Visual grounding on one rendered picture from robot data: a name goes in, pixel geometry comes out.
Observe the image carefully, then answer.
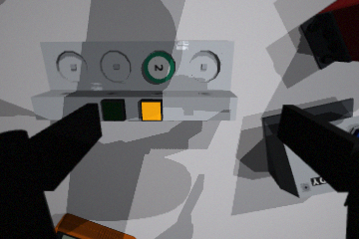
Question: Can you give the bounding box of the orange digital multimeter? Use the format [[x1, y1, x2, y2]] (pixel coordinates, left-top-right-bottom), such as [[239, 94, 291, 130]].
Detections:
[[55, 213, 136, 239]]

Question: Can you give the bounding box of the white key panel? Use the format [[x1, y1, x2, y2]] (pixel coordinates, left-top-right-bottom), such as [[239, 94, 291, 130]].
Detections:
[[263, 99, 359, 198]]

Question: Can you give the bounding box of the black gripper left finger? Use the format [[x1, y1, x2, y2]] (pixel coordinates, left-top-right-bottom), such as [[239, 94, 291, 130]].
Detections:
[[0, 104, 102, 239]]

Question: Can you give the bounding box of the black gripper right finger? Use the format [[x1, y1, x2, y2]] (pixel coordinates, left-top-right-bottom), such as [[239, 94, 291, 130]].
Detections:
[[277, 105, 359, 239]]

